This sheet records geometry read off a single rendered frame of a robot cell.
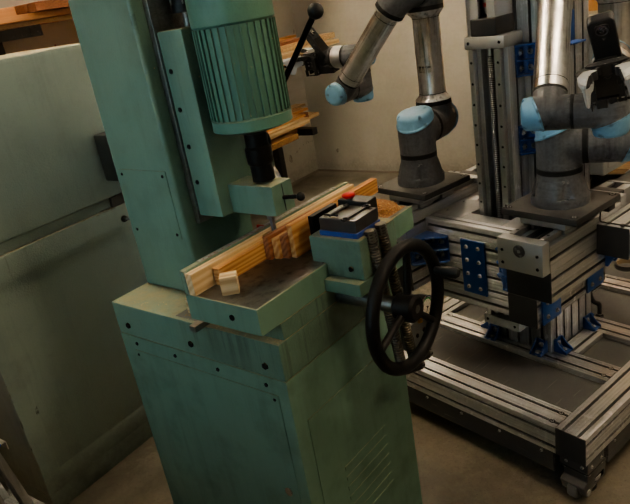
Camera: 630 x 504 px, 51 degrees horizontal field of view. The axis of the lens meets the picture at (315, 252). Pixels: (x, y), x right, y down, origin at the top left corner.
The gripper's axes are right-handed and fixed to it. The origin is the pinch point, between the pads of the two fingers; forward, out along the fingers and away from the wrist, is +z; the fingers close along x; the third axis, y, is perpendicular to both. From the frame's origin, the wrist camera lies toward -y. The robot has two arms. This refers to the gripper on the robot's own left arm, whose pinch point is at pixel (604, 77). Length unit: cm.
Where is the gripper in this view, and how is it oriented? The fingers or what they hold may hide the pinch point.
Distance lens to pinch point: 124.7
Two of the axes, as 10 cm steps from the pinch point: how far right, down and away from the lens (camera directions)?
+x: -8.7, 1.1, 4.8
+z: -4.0, 4.0, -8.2
